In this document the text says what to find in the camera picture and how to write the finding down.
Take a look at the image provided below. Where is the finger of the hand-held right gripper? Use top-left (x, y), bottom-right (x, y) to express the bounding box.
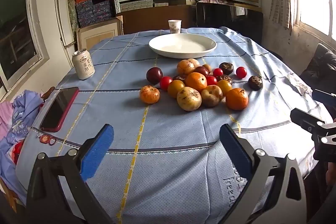
top-left (312, 89), bottom-right (336, 107)
top-left (290, 108), bottom-right (336, 144)

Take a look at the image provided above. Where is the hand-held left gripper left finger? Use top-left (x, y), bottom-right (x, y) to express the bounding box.
top-left (26, 123), bottom-right (114, 224)

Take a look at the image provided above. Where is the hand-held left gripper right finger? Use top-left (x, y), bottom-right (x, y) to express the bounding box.
top-left (219, 123), bottom-right (307, 224)

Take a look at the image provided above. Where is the brownish pale fruit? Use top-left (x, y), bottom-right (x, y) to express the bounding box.
top-left (201, 85), bottom-right (223, 107)

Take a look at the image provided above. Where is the yellow tomato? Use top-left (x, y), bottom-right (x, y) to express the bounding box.
top-left (167, 80), bottom-right (186, 98)
top-left (217, 80), bottom-right (233, 95)

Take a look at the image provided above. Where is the large pale yellow fruit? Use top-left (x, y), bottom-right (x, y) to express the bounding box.
top-left (177, 87), bottom-right (202, 112)

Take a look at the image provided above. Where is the mottled orange tangerine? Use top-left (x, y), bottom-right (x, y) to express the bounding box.
top-left (139, 85), bottom-right (160, 104)

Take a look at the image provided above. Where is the yellow mottled passion fruit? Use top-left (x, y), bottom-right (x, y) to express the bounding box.
top-left (177, 59), bottom-right (195, 76)

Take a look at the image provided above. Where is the white oval plate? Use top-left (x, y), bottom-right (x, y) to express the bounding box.
top-left (148, 34), bottom-right (217, 59)

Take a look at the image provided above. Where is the white tissue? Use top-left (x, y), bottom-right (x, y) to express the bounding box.
top-left (286, 72), bottom-right (313, 96)

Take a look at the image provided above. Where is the black jacket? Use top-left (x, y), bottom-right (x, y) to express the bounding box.
top-left (299, 43), bottom-right (336, 93)

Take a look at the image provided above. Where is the red key charm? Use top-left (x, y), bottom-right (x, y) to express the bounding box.
top-left (39, 134), bottom-right (57, 145)

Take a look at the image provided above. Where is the red-cased smartphone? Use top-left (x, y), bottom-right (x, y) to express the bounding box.
top-left (40, 87), bottom-right (80, 132)

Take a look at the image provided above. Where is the blue checked tablecloth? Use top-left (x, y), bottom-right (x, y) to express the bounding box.
top-left (16, 27), bottom-right (334, 224)

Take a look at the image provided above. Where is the white drink can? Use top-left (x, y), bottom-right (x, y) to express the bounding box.
top-left (72, 48), bottom-right (95, 80)

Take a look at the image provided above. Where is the floral printed cloth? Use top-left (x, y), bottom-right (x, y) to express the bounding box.
top-left (0, 90), bottom-right (45, 203)

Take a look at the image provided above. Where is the wooden framed panel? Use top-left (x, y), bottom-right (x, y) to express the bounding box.
top-left (76, 16), bottom-right (123, 51)

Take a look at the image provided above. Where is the black panel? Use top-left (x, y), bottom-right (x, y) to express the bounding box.
top-left (196, 2), bottom-right (264, 45)

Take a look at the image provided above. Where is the white paper cup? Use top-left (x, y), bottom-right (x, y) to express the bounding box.
top-left (168, 20), bottom-right (182, 34)

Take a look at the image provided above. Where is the brown wooden board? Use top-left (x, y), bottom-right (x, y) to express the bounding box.
top-left (115, 5), bottom-right (197, 35)

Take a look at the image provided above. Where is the stack of blue patterned boxes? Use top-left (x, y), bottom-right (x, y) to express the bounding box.
top-left (75, 0), bottom-right (113, 28)

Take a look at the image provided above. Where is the marbled panel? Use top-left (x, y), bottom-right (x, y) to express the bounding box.
top-left (66, 0), bottom-right (79, 35)

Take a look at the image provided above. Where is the white framed window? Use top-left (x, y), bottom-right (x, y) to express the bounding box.
top-left (0, 0), bottom-right (50, 98)

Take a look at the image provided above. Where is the white strip leaning on wall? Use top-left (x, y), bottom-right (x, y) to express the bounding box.
top-left (54, 0), bottom-right (76, 47)

